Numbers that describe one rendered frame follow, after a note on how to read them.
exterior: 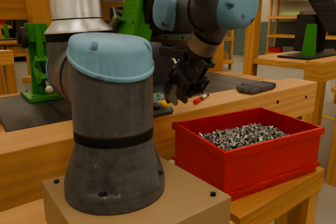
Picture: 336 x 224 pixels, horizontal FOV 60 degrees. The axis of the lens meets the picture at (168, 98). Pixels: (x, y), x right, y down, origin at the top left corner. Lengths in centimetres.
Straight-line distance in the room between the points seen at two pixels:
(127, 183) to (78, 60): 17
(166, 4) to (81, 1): 17
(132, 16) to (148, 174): 74
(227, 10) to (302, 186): 49
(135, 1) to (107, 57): 73
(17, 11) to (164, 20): 89
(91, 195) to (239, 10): 35
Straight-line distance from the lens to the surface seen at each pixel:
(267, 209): 70
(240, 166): 65
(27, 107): 107
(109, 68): 37
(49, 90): 109
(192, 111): 94
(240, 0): 49
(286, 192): 75
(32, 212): 59
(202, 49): 70
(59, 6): 52
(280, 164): 74
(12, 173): 75
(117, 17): 109
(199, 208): 43
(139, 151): 40
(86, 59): 38
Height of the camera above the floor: 117
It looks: 14 degrees down
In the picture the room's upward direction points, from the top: straight up
